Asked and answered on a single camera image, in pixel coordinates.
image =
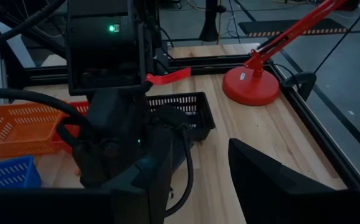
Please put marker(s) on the red desk lamp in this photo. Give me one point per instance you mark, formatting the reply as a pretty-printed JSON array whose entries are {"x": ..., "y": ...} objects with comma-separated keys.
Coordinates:
[{"x": 250, "y": 88}]

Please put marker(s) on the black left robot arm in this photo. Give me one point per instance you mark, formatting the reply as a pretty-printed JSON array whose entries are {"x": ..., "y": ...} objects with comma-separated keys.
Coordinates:
[{"x": 99, "y": 46}]

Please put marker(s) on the black mat, striped edge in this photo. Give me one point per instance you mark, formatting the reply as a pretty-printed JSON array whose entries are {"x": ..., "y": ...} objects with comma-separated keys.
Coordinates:
[{"x": 292, "y": 26}]

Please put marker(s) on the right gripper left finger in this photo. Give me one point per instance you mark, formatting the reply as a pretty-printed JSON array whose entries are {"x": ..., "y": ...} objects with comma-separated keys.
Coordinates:
[{"x": 149, "y": 193}]

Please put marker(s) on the red tape tag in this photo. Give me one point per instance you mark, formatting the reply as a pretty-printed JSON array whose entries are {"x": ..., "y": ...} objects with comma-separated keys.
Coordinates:
[{"x": 170, "y": 77}]

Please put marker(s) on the blue plastic basket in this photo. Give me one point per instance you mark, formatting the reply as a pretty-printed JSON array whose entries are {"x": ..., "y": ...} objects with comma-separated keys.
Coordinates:
[{"x": 8, "y": 174}]

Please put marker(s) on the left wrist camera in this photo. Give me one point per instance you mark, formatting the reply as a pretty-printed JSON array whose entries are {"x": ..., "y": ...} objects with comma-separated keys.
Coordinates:
[{"x": 167, "y": 118}]

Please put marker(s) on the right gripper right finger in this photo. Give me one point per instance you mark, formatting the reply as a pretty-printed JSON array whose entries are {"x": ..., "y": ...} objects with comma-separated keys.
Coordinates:
[{"x": 276, "y": 193}]

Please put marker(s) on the orange plastic basket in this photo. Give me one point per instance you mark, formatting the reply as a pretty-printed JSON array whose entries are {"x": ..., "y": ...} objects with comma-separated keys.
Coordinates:
[{"x": 18, "y": 130}]

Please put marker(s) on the red plastic basket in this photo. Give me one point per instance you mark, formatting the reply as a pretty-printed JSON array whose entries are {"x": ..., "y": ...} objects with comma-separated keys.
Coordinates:
[{"x": 80, "y": 107}]

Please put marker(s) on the black plastic basket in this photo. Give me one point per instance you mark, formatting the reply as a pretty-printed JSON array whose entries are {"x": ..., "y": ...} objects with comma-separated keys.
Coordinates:
[{"x": 198, "y": 118}]

